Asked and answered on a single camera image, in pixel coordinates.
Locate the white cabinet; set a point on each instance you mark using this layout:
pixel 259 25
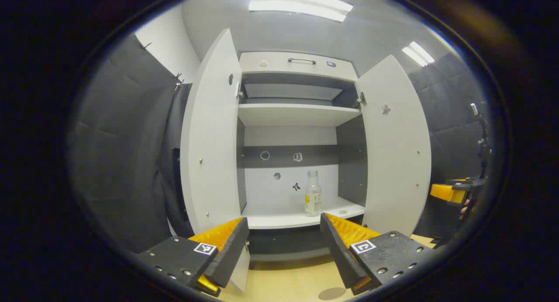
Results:
pixel 288 193

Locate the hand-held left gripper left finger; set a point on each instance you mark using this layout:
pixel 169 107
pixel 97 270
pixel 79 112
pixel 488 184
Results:
pixel 229 254

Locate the white cabinet shelf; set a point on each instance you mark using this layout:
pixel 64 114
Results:
pixel 297 115

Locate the black backdrop cloth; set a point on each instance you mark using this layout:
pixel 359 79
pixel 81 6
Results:
pixel 450 136
pixel 118 140

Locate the clear glass bottle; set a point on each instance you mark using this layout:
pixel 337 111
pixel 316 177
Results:
pixel 312 201

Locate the round grey-brown coaster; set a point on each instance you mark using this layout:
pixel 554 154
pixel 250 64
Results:
pixel 332 293

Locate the white cabinet door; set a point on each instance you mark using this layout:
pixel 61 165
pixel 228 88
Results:
pixel 214 140
pixel 393 162

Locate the white cabinet drawer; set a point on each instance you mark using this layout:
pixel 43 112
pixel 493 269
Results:
pixel 279 65

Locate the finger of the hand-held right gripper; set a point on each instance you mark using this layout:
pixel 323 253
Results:
pixel 447 193

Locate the ceiling light panel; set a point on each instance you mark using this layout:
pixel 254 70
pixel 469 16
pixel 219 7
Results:
pixel 418 53
pixel 297 3

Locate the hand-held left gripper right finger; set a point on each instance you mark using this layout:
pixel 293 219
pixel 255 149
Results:
pixel 340 254

